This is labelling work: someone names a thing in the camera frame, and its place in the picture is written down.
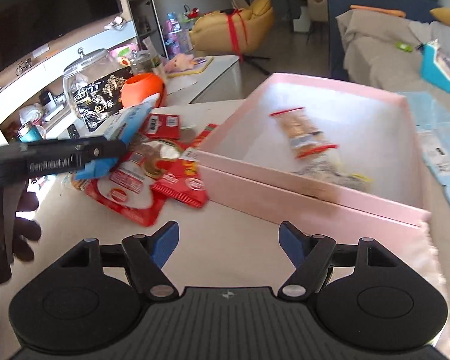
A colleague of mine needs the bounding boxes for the clear snack pack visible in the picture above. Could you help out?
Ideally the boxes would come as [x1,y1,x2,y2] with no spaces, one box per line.
[269,106,371,192]

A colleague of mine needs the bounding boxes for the orange pumpkin bucket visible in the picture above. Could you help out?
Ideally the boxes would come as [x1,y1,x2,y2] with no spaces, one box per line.
[121,72,167,107]

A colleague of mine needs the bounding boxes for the teal toy bag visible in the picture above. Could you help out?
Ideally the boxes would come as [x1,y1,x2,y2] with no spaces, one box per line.
[420,40,450,94]

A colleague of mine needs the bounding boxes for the blue snack packet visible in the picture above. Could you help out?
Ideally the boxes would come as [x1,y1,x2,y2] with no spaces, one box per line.
[74,101,153,180]

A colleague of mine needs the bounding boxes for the light blue box lid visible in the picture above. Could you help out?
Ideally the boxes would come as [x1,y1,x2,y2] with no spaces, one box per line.
[400,92,450,208]

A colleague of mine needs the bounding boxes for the large glass jar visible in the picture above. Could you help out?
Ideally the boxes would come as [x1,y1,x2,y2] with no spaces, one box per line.
[62,47,122,120]

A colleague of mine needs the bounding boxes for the grey covered sofa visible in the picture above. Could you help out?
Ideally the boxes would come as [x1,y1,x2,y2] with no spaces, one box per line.
[336,9,450,91]

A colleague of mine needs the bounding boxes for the pink cardboard box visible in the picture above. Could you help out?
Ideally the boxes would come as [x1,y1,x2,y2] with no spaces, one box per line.
[191,72,434,229]

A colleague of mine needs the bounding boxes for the red white snack bag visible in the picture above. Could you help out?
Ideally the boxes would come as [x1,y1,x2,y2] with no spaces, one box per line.
[85,138,183,227]

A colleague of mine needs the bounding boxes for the white coffee table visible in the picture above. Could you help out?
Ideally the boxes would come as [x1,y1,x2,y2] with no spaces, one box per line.
[166,55,243,107]

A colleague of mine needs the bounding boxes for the yellow armchair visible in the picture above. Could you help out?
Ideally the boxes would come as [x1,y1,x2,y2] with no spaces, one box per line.
[189,0,275,56]

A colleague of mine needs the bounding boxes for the pink plush toy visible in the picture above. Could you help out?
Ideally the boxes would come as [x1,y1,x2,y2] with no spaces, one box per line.
[165,53,196,73]

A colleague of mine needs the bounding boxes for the red snack packet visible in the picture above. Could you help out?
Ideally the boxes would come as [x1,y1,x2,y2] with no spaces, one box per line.
[152,158,208,208]

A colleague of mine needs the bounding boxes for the black gold snack bag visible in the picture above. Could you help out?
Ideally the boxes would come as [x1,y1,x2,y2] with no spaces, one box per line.
[71,67,132,132]

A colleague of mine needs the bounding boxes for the colourful water bottle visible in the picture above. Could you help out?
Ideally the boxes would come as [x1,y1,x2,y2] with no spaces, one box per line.
[165,12,182,59]

